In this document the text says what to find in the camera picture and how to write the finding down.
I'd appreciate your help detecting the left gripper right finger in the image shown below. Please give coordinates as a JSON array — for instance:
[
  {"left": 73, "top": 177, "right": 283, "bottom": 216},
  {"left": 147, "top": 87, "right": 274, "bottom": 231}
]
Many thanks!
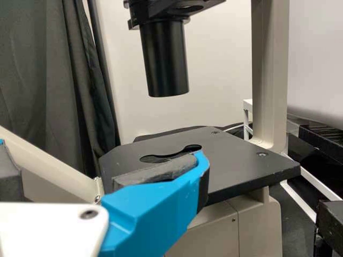
[{"left": 100, "top": 150, "right": 211, "bottom": 254}]

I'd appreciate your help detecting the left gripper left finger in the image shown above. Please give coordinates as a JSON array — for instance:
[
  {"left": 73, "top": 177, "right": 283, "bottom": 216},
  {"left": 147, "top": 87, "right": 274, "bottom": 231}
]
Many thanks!
[{"left": 0, "top": 138, "right": 23, "bottom": 202}]

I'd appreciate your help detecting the cream microscope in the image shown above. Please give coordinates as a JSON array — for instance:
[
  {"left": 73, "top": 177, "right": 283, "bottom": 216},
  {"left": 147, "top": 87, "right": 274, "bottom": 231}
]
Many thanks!
[{"left": 0, "top": 0, "right": 301, "bottom": 257}]

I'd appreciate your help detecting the black platform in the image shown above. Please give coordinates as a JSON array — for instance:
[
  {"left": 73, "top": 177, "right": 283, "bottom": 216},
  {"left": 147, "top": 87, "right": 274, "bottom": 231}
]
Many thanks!
[
  {"left": 317, "top": 200, "right": 343, "bottom": 257},
  {"left": 297, "top": 124, "right": 343, "bottom": 163}
]

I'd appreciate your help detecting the white frame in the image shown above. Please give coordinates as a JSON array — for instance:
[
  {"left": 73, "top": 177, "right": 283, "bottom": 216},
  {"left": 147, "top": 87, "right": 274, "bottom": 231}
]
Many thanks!
[{"left": 242, "top": 98, "right": 254, "bottom": 141}]

